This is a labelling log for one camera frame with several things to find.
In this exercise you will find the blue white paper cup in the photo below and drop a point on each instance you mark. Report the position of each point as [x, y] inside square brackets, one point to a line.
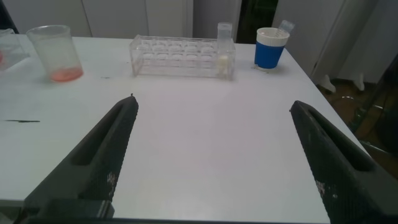
[269, 56]

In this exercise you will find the clear plastic test tube rack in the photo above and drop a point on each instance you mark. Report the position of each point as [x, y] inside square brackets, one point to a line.
[11, 49]
[180, 59]

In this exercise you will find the clear glass beaker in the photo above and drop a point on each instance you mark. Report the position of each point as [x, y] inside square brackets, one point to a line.
[59, 56]

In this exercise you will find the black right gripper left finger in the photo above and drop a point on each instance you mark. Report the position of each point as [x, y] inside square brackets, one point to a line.
[93, 168]

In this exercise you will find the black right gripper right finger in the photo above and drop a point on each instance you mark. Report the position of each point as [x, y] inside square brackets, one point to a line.
[342, 174]

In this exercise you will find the test tube with pale liquid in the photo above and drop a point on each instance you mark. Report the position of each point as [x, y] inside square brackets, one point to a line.
[224, 59]

